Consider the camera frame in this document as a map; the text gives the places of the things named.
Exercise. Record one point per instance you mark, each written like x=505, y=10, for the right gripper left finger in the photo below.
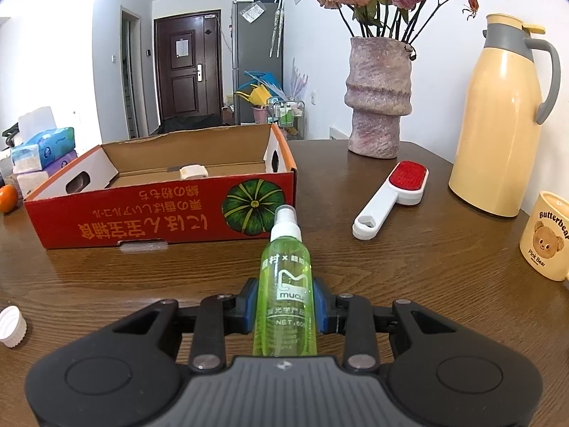
x=215, y=318

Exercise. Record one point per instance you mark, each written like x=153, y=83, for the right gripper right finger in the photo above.
x=357, y=320

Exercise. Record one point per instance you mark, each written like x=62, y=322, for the green spray bottle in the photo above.
x=285, y=316

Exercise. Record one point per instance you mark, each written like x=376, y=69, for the white tape roll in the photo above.
x=193, y=172

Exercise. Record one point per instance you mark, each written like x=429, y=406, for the red white lint brush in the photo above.
x=405, y=185

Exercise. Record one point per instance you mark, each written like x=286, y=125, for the white bottle cap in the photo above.
x=13, y=327

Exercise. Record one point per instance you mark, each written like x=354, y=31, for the orange cardboard box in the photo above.
x=131, y=191

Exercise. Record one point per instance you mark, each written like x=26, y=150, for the yellow bear mug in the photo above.
x=545, y=240

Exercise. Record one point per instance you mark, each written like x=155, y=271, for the yellow thermos jug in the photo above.
x=513, y=89

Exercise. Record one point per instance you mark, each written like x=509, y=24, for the purple tissue pack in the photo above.
x=30, y=181

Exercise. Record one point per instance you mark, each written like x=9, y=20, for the pink textured vase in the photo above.
x=378, y=90

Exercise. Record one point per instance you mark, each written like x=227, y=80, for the blue tissue pack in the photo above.
x=42, y=142

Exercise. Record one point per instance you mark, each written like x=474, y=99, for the orange fruit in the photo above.
x=9, y=198

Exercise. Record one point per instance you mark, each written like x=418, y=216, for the dark brown door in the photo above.
x=188, y=64

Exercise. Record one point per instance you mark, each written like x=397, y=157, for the grey refrigerator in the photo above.
x=252, y=29

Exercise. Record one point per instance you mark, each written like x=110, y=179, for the wire storage rack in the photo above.
x=289, y=116

